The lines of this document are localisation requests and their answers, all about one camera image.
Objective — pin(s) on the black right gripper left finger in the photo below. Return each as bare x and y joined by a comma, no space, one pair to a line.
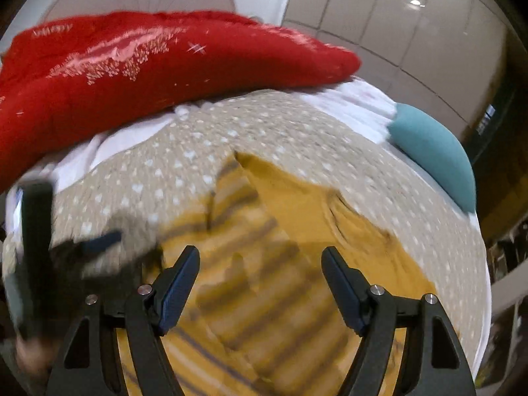
89,363

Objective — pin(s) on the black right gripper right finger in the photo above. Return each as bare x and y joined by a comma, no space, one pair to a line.
433,360

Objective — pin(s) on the yellow striped knit sweater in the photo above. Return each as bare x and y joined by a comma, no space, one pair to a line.
261,319

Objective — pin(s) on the person's left hand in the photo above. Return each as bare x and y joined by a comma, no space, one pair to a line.
35,356

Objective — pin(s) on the beige heart-patterned bedspread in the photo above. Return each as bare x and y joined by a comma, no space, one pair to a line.
440,237

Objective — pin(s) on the red embroidered quilt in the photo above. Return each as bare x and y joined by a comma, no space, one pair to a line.
65,81

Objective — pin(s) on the teal pillow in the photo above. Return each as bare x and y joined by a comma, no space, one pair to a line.
439,153

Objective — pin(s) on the beige built-in wardrobe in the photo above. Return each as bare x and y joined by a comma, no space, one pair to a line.
445,57

